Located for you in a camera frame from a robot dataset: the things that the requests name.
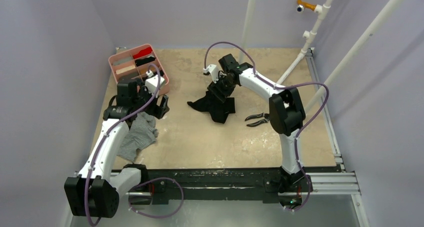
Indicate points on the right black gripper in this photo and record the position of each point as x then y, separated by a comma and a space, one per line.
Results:
218, 92

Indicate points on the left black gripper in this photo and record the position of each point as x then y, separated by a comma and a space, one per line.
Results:
157, 111

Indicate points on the black underwear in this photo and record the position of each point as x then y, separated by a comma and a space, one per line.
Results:
218, 111

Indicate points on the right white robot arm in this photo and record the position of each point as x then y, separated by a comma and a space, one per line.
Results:
286, 113

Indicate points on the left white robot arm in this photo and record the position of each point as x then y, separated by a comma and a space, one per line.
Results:
94, 191

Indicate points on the grey striped underwear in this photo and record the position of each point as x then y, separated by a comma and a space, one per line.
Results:
142, 134

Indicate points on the dark grey rolled garment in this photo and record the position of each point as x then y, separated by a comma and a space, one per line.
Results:
129, 76

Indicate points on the beige rolled garment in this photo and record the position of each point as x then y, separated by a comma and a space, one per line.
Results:
125, 69

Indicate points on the black rolled garment upper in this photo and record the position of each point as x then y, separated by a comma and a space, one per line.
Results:
143, 61

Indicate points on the pink divided organizer tray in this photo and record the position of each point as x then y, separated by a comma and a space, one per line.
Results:
134, 63

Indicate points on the red rolled garment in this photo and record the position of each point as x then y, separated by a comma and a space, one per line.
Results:
143, 52

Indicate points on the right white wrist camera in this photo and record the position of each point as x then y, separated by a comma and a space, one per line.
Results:
213, 71

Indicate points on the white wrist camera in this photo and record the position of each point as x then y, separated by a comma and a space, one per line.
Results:
213, 71
154, 82

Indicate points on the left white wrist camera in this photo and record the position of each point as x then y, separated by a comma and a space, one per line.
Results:
154, 82

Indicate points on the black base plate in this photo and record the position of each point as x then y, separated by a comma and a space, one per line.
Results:
270, 185

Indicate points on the orange mounted camera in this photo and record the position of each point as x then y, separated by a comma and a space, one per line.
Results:
302, 5

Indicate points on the white pvc pipe frame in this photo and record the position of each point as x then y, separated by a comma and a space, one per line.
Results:
309, 36

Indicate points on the aluminium rail frame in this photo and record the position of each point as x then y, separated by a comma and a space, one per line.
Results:
325, 181

